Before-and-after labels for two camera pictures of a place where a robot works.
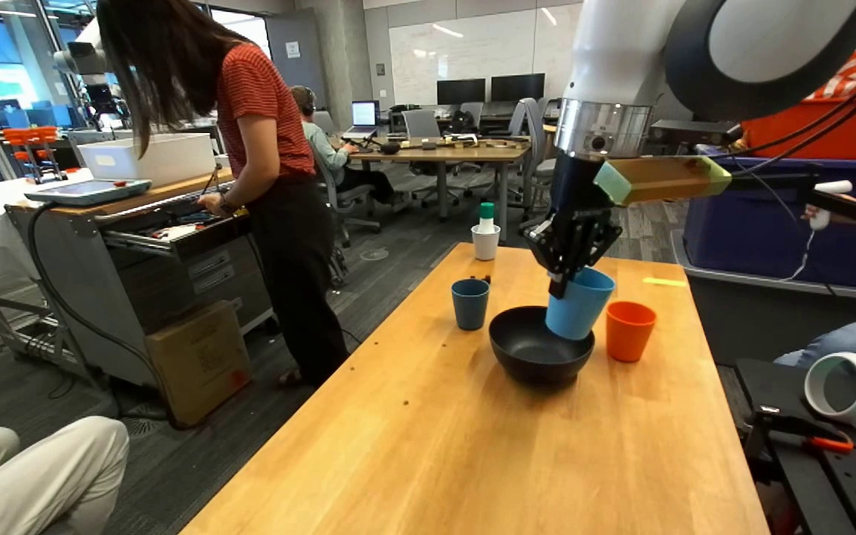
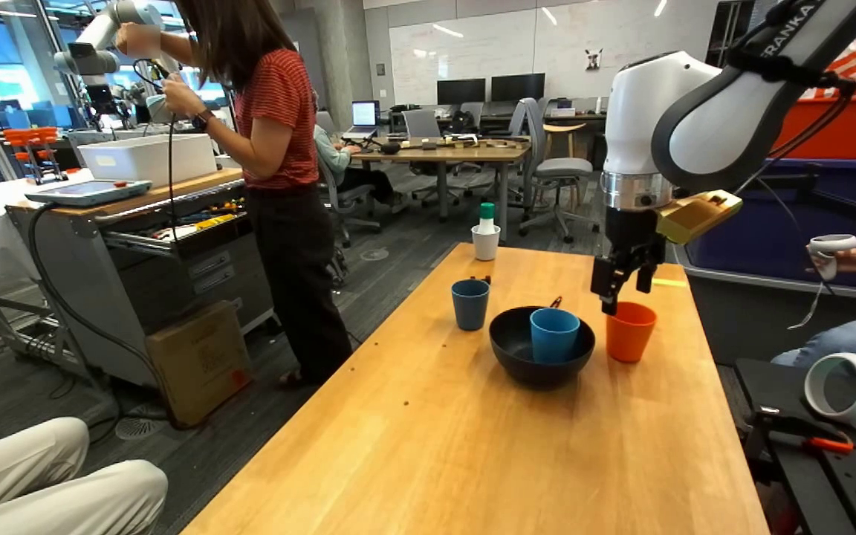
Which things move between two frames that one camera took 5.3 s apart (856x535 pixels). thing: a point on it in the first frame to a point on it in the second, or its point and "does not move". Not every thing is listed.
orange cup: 628,330 does not move
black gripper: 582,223 to 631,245
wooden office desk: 451,150 does not move
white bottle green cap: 485,233 does not move
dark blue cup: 472,300 does not move
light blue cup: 582,308 to 553,334
